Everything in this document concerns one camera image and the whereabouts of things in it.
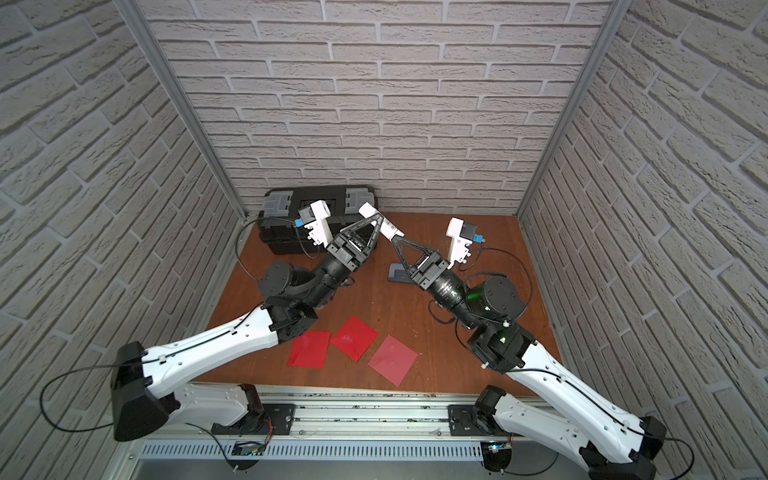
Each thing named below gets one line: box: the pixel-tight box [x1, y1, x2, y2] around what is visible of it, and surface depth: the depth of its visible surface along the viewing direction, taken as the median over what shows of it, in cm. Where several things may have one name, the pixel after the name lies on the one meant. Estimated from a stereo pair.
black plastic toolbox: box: [258, 185, 376, 253], surface depth 100 cm
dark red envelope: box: [368, 334, 419, 387], surface depth 85 cm
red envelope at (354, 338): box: [331, 315, 379, 362], surface depth 89 cm
